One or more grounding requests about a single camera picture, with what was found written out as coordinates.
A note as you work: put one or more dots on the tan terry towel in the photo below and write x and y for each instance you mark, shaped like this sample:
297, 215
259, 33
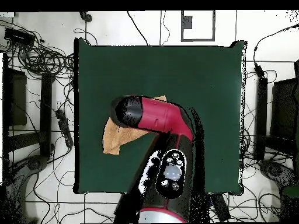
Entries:
116, 140

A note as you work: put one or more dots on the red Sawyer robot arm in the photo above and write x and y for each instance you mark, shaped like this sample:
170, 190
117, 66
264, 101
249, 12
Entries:
163, 114

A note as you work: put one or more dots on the black metal stand frame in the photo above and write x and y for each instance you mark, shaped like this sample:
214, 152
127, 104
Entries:
261, 116
46, 112

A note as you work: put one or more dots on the grey tripod base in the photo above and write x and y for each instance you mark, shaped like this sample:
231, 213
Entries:
274, 170
35, 163

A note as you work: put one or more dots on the dark flat panel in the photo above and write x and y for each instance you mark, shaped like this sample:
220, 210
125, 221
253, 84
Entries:
283, 107
18, 98

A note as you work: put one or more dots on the dark green round object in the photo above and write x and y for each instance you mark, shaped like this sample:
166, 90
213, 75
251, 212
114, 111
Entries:
292, 191

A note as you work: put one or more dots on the grey rectangular floor frame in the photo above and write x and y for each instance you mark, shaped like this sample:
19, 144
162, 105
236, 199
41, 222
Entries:
187, 22

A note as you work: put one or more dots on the dark green table cloth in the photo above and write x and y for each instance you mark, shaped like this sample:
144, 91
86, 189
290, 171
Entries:
210, 93

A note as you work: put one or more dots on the black electronics box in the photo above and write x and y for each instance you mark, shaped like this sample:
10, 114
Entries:
18, 36

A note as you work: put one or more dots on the black plug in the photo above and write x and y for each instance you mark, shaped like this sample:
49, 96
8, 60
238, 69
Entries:
86, 16

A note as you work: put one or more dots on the black power strip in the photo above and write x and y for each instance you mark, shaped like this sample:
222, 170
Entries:
63, 126
222, 207

